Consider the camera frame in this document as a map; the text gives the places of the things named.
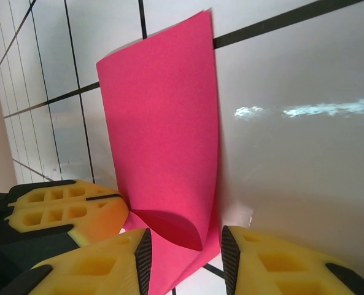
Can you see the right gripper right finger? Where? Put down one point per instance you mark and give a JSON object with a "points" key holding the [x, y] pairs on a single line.
{"points": [[277, 267]]}

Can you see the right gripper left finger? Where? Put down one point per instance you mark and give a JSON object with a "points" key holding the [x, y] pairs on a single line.
{"points": [[92, 270]]}

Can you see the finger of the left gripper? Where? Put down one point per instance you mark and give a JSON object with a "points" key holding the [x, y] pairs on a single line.
{"points": [[102, 218], [86, 192]]}

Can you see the pink paper sheet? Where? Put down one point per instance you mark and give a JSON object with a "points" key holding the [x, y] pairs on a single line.
{"points": [[163, 123]]}

